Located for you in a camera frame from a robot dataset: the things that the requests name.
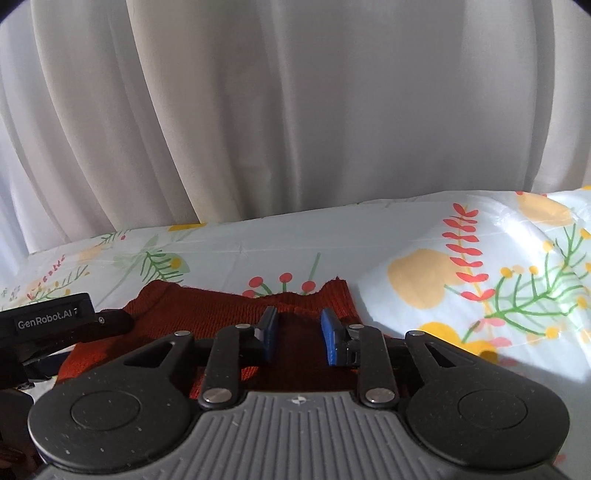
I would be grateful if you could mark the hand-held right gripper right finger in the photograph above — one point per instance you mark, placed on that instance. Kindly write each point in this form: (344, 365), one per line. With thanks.
(330, 339)

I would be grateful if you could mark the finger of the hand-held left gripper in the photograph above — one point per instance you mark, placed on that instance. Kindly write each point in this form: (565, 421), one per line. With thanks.
(46, 367)
(115, 322)

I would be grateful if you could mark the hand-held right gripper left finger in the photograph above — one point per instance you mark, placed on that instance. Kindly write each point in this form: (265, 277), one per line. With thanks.
(270, 338)

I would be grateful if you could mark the red knit sweater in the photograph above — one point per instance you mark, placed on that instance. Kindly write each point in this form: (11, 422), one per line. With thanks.
(304, 332)

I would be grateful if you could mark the floral bedsheet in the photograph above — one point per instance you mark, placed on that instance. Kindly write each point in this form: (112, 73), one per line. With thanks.
(323, 244)

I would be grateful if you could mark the white curtain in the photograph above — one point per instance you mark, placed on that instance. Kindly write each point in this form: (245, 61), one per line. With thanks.
(286, 106)

